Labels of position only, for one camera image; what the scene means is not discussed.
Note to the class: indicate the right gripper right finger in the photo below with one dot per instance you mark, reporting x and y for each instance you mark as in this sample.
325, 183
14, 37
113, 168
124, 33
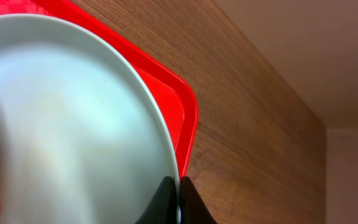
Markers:
193, 209

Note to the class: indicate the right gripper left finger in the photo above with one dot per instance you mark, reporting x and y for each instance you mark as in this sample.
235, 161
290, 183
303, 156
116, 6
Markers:
162, 209

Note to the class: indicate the light blue plate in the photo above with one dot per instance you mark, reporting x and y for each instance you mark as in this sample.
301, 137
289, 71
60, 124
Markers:
82, 139

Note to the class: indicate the red plastic tray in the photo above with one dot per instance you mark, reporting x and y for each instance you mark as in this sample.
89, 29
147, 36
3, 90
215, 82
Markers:
173, 95

